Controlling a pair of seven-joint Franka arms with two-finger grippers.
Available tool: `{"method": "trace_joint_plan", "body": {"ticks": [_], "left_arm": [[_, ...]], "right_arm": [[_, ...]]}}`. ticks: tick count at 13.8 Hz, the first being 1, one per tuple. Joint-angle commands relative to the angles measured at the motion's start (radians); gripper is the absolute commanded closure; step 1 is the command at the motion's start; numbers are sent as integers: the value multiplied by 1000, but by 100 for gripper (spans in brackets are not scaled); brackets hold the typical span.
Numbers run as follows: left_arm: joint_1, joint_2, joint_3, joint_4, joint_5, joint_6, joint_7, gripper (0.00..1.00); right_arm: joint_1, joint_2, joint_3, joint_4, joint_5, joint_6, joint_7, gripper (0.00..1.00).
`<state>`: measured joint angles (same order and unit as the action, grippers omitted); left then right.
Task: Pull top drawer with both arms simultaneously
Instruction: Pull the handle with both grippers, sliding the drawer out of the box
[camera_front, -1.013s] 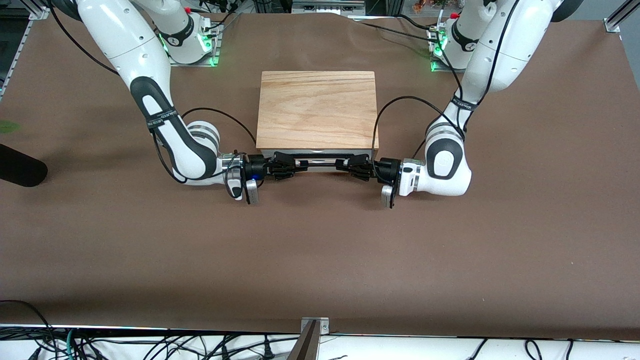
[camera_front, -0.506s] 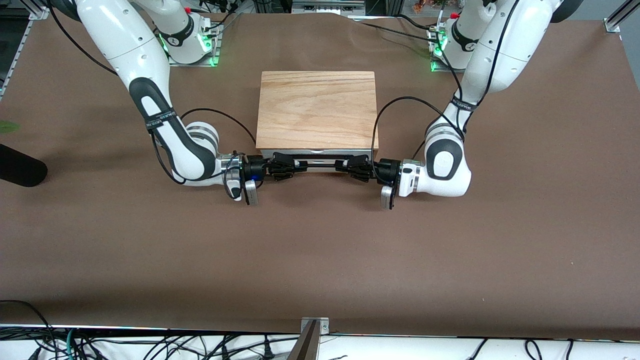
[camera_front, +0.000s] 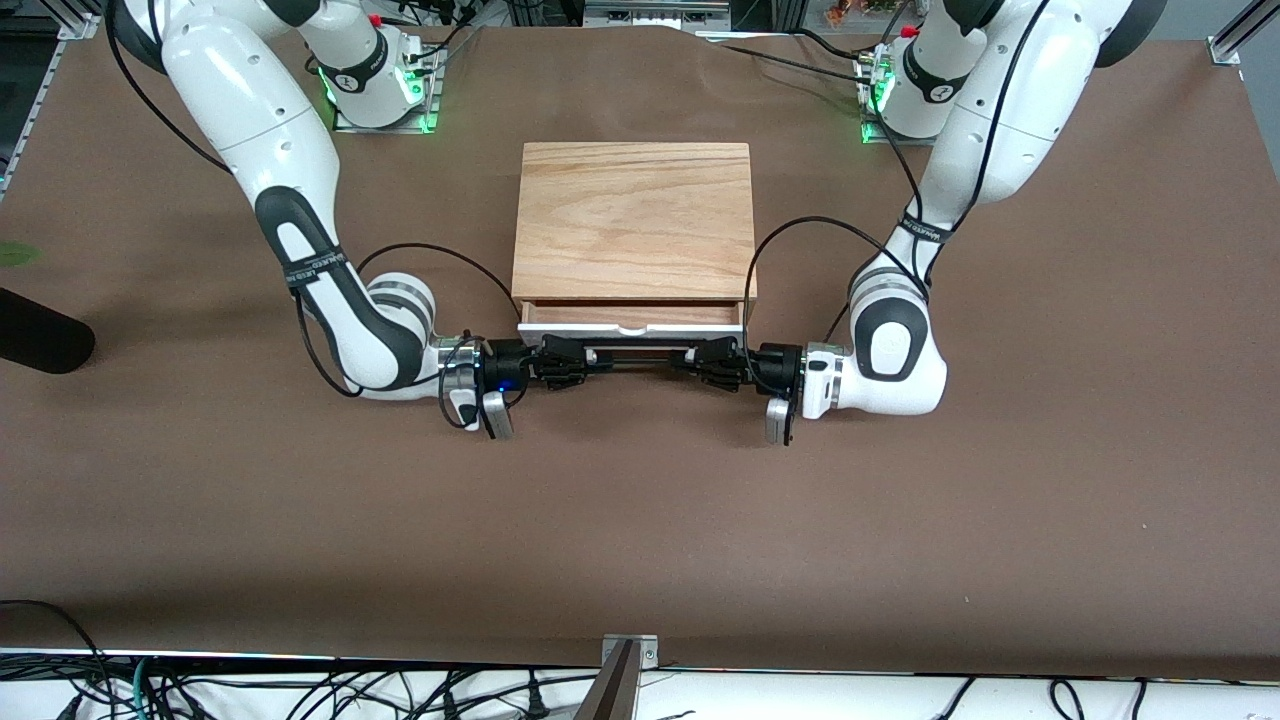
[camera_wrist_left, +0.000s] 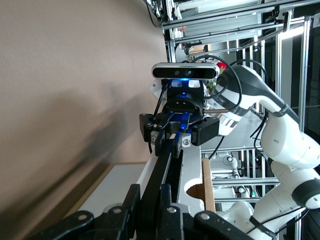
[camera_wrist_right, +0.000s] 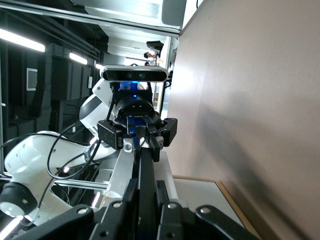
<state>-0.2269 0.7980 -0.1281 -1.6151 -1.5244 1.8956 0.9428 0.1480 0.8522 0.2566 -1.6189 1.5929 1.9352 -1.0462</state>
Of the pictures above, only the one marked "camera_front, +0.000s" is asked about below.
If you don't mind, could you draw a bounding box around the white drawer with handle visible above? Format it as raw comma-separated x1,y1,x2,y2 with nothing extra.
517,298,748,339

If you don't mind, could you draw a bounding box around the black drawer handle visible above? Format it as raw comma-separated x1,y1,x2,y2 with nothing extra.
585,343,701,369

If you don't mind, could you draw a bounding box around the wooden drawer cabinet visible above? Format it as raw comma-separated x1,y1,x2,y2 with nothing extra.
512,142,758,326

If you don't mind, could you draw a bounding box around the brown paper table cover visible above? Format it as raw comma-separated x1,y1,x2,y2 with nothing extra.
0,15,1280,681

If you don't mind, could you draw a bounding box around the black cylinder object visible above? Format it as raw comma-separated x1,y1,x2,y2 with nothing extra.
0,288,97,376

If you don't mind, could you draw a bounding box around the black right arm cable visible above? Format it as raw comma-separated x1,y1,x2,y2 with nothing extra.
105,0,523,431

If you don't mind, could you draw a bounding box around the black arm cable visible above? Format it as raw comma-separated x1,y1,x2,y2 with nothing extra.
743,0,1053,346
105,0,523,431

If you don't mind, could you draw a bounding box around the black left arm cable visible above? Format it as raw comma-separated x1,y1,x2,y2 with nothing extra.
743,0,1053,346

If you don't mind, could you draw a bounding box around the grey metal mount bracket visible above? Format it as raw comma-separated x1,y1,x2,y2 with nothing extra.
600,633,661,669

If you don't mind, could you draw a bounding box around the black base power cable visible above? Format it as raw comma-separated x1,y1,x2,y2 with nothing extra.
385,0,483,76
700,36,866,81

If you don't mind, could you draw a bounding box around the dark camera mount pole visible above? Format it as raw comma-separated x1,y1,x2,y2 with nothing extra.
574,640,641,720

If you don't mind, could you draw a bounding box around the aluminium frame profile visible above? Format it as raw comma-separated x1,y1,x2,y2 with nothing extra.
1207,0,1264,67
55,0,103,41
583,0,731,30

